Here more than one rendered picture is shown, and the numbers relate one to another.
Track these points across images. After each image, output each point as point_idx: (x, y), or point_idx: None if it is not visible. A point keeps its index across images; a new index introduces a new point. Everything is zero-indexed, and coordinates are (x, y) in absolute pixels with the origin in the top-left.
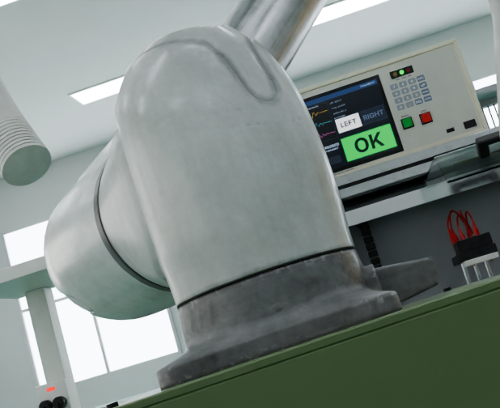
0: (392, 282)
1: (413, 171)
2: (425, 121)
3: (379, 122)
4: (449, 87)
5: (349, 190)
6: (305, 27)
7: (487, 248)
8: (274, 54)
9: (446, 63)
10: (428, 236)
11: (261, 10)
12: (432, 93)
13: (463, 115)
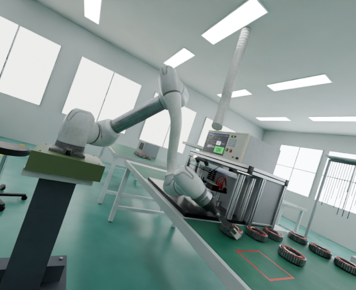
0: (65, 150)
1: (217, 161)
2: (229, 151)
3: (222, 146)
4: (239, 145)
5: (207, 157)
6: (143, 114)
7: (209, 187)
8: (131, 117)
9: (242, 139)
10: (226, 181)
11: (135, 108)
12: (235, 145)
13: (237, 155)
